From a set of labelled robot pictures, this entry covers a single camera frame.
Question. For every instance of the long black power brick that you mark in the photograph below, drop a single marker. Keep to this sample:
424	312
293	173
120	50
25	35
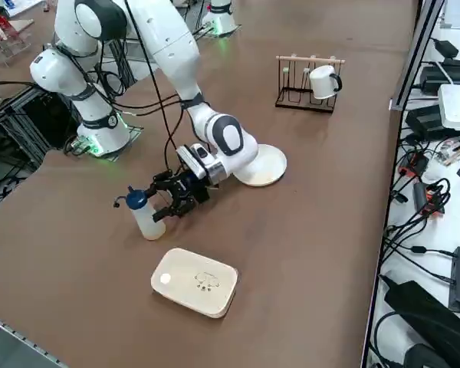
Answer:
444	76

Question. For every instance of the cream lunch box bear print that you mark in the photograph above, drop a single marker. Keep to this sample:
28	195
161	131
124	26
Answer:
191	283

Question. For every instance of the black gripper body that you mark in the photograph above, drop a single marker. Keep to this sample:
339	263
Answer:
199	189

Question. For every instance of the clear acrylic shelf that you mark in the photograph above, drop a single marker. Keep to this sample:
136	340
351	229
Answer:
7	42

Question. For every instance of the black camera stand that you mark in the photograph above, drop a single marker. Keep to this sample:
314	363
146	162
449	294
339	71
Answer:
418	306

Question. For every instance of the small black power adapter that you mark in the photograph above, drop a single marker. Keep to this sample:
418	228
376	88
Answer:
446	48

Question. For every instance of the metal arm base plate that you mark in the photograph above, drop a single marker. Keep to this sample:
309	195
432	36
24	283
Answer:
135	132
234	30

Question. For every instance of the orange black connector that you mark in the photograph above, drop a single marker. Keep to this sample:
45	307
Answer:
435	205

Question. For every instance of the black metal frame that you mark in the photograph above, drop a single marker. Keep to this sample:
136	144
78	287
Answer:
7	115

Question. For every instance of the transparent sauce bottle blue cap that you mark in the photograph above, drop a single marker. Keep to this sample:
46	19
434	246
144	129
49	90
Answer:
149	222

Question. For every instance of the colourful printed packet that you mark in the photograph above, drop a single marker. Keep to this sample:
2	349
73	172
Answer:
458	151

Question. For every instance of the aluminium rail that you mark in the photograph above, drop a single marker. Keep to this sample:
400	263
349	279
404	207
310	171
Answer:
7	329

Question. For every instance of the white power strip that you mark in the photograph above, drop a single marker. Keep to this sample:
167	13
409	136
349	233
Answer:
456	107

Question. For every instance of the tiny black inline adapter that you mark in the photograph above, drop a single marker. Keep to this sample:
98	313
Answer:
418	249

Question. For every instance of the aluminium frame post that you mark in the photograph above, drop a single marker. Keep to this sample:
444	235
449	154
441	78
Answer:
417	53

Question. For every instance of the red black connector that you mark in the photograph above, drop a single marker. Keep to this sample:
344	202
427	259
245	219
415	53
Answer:
412	166

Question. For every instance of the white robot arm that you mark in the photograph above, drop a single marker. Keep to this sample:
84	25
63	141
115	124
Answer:
168	42
220	15

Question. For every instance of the white round plate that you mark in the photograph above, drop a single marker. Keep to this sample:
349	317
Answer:
268	168

